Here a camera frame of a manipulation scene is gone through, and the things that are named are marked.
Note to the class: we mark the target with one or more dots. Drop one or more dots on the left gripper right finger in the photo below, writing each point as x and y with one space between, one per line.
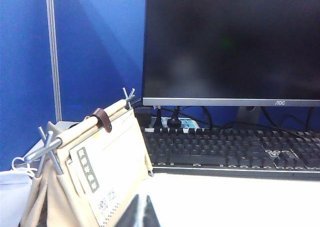
150 217

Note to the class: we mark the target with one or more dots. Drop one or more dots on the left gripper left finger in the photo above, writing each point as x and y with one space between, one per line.
131 217

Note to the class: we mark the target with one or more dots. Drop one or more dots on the beige canvas desk calendar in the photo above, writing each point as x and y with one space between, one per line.
112 162

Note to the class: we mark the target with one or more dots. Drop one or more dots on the black power plug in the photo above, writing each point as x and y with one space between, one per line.
174 122

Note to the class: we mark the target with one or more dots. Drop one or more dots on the black mechanical keyboard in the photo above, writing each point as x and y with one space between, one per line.
225 152

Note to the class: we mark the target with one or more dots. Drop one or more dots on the white power strip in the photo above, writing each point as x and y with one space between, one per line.
190 124

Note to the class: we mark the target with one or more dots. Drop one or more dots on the wooden rod with metal crosses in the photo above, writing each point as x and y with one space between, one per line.
80 128

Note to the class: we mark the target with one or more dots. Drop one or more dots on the white face mask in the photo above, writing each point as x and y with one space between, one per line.
12 194

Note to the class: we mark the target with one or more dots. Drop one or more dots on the silver monitor stand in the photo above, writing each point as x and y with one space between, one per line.
247 114

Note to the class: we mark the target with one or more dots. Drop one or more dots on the blue partition panel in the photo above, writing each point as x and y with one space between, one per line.
22 74
100 49

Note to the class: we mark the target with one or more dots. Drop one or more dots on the black monitor with silver bezel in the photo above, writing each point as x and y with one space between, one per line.
225 49

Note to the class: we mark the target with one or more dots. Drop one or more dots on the grey partition post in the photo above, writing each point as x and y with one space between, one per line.
53 62

